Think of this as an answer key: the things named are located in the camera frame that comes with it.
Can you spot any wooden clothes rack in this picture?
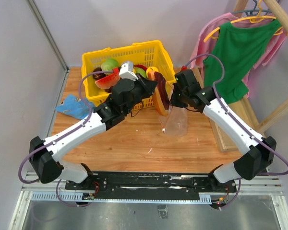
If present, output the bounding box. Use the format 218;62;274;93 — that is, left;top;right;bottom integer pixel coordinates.
193;0;288;153

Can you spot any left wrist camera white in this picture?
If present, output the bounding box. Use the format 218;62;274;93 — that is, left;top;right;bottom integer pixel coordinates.
119;61;138;81

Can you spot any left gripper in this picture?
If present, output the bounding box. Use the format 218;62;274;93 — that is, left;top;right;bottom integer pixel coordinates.
124;73;158;115

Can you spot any green cabbage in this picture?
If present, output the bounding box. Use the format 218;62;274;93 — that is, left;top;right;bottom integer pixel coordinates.
101;58;120;71

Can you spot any yellow apple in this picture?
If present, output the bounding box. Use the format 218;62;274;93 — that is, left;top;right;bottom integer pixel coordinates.
146;66;159;77

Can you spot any grey clothes hanger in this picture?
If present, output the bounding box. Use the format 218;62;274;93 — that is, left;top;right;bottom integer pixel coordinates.
231;0;260;17

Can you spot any blue cloth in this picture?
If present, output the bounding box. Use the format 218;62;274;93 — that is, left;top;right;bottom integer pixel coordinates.
55;94;95;120

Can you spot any red chili pepper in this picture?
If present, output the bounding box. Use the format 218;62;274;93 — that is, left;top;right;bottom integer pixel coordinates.
134;64;147;71

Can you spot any yellow plastic basket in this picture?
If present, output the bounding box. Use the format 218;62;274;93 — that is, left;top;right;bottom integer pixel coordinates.
81;40;178;108

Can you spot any yellow clothes hanger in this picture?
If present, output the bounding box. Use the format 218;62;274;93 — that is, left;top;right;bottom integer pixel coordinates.
204;0;276;43

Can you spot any papaya half slice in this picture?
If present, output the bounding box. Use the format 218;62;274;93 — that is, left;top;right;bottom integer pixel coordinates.
147;70;169;116

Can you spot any watermelon slice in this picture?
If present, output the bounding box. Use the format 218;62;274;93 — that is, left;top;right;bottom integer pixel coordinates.
95;73;120;89

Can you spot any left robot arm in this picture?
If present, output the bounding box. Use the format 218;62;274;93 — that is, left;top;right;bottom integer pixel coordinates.
29;78;157;190

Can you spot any clear zip top bag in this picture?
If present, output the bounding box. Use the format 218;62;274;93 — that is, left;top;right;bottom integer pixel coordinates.
157;81;188;137

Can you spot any green tank top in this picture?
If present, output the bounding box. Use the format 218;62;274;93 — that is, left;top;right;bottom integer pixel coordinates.
211;19;281;104

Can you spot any aluminium frame post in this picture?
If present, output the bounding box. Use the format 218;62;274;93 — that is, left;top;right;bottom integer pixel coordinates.
25;0;70;72

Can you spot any pink shirt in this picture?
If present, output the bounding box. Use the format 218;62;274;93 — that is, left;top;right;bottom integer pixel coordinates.
191;12;288;96

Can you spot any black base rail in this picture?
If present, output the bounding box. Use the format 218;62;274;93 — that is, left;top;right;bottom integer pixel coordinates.
65;171;237;202

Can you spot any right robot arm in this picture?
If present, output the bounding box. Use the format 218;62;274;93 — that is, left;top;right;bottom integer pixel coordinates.
170;69;276;192

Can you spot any dark mangosteen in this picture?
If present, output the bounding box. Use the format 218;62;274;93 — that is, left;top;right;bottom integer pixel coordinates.
92;67;106;81

